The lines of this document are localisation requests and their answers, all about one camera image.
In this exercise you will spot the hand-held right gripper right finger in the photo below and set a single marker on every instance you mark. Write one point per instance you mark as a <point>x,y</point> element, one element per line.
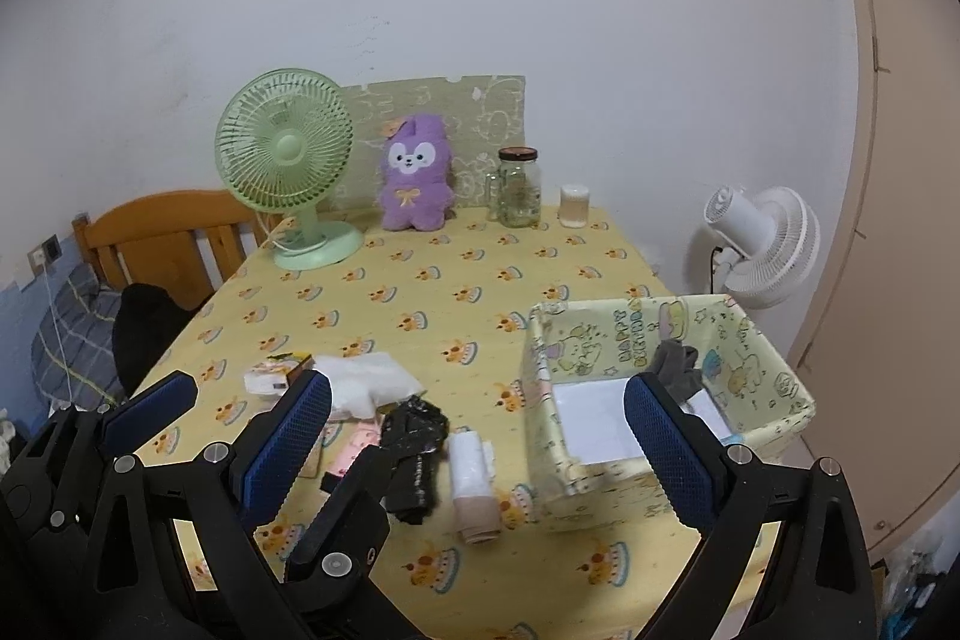
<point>671,452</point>

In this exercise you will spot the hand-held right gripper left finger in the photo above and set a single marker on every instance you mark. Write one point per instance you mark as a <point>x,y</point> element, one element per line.
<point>289,445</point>

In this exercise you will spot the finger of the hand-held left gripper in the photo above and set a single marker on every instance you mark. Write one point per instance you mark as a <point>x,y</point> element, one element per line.
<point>352,520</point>
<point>150,404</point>

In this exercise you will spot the pink packet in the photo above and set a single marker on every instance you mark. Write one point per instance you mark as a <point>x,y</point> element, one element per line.
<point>352,449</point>

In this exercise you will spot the cartoon printed tissue box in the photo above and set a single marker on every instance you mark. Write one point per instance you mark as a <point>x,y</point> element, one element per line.
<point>274,376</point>

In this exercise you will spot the black plastic bag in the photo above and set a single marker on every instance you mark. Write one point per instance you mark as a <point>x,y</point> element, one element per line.
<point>412,452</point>

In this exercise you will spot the white gauze cloth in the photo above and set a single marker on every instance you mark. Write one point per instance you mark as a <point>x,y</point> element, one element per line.
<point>367,381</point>

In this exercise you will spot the white and beige cloth roll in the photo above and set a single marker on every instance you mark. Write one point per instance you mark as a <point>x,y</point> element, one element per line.
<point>472,482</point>

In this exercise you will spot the printed fabric storage box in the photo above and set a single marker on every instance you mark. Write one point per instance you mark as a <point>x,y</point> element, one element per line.
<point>757,355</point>

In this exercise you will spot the white flat sheet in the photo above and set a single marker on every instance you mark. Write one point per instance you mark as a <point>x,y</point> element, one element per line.
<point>709,419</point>
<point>600,419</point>

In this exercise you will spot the black cloth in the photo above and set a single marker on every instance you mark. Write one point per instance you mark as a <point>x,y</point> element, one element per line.
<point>150,332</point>

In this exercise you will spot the grey sock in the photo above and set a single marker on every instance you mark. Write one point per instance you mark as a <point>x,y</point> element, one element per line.
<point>679,370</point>

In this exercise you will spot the blue plaid pillow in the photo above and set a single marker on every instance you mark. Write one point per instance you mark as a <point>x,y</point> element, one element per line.
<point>75,347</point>

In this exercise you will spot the white crumpled cloth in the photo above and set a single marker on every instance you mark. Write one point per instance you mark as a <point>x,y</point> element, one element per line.
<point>4,434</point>

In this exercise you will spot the wooden chair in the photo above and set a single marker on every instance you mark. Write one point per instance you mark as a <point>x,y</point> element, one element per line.
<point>150,227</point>

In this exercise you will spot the white clip fan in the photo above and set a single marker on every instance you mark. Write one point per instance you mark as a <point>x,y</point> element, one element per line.
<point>757,242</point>

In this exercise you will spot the yellow printed tablecloth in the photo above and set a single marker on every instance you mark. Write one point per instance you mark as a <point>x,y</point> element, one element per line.
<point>450,280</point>

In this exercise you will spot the cotton swab container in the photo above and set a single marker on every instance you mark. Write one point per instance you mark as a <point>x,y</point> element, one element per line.
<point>574,206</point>

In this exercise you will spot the green desk fan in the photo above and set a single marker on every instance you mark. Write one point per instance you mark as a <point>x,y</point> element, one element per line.
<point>285,149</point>

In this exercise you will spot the purple plush toy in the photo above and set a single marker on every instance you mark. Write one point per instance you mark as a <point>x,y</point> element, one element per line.
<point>414,183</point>

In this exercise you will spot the glass jar with dark lid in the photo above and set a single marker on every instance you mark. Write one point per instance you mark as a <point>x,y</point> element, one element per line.
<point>519,190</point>

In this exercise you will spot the small clear glass bottle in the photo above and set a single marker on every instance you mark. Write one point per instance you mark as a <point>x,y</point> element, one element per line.
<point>494,197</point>

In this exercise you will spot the beige door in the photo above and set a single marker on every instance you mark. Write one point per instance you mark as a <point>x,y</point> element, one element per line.
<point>900,160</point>

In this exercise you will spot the black wall socket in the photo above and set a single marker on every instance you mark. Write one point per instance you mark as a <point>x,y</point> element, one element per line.
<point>52,248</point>

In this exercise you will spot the beige wall socket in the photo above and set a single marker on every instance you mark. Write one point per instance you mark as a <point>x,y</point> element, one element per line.
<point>36,258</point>

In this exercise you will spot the green printed wall sheet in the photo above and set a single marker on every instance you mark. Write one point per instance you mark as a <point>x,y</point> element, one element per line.
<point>480,115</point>

